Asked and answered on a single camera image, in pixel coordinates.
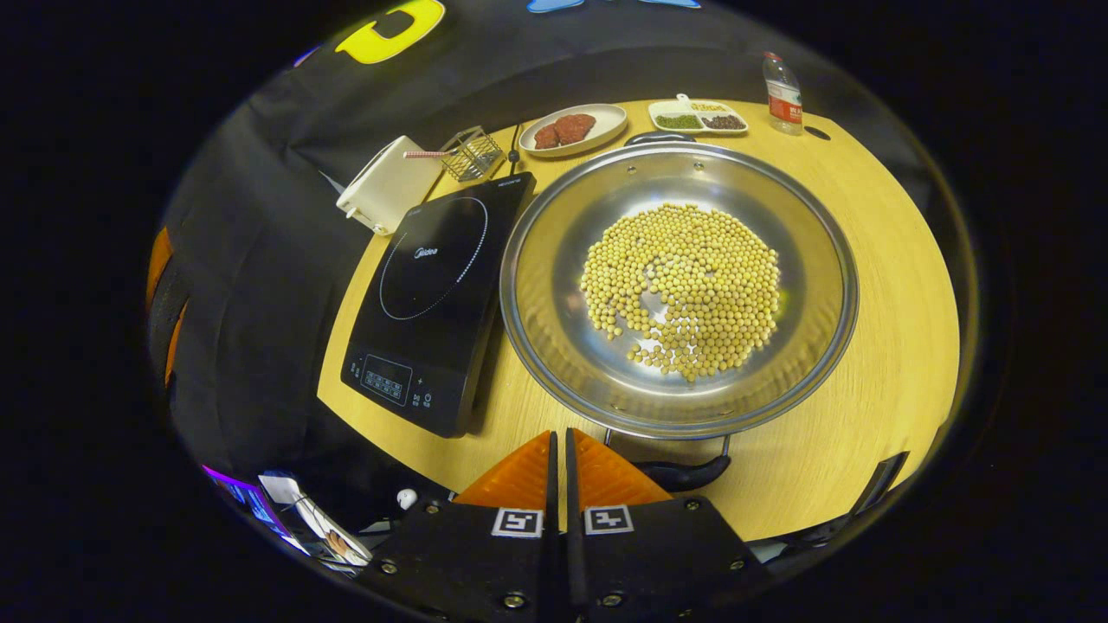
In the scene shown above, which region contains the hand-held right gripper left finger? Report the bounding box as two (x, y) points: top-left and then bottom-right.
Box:
(359, 431), (559, 623)

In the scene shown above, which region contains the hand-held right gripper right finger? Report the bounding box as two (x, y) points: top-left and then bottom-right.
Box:
(565, 428), (771, 623)

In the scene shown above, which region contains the black induction cooktop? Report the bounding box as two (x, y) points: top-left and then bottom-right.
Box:
(340, 171), (538, 439)

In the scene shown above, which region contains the stainless steel pot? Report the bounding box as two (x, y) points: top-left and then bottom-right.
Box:
(499, 132), (860, 494)

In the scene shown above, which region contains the white toaster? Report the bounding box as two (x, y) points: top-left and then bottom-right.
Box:
(336, 136), (444, 236)

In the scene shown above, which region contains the pile of soybeans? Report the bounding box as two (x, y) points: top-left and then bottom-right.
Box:
(580, 203), (783, 384)

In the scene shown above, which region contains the round white plate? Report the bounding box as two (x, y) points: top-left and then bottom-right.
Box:
(519, 104), (628, 158)

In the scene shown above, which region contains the white divided dish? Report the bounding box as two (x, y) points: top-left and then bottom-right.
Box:
(647, 93), (749, 136)

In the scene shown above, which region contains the clear plastic water bottle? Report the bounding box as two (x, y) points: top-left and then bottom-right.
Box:
(763, 52), (804, 136)

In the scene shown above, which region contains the wire mesh basket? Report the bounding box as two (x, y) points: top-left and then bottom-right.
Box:
(404, 126), (505, 183)

